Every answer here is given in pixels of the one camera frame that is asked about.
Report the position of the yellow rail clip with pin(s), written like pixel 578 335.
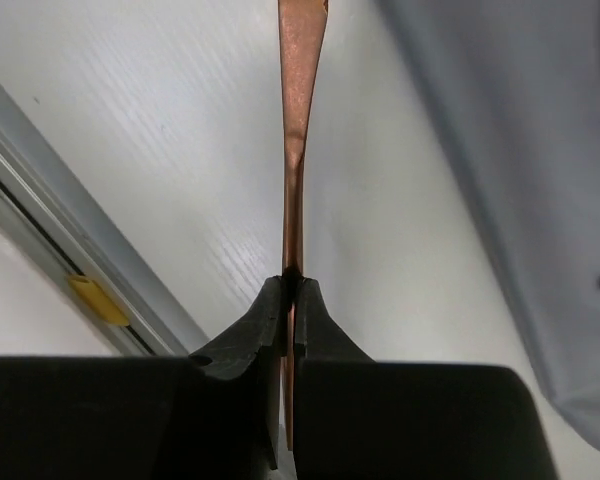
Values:
pixel 90 292

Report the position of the grey cloth placemat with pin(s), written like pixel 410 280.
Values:
pixel 512 89

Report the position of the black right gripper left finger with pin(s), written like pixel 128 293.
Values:
pixel 209 415

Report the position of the aluminium table edge rail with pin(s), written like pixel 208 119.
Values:
pixel 46 210

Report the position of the copper knife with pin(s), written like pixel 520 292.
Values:
pixel 302 26

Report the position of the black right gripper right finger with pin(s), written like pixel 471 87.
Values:
pixel 357 418

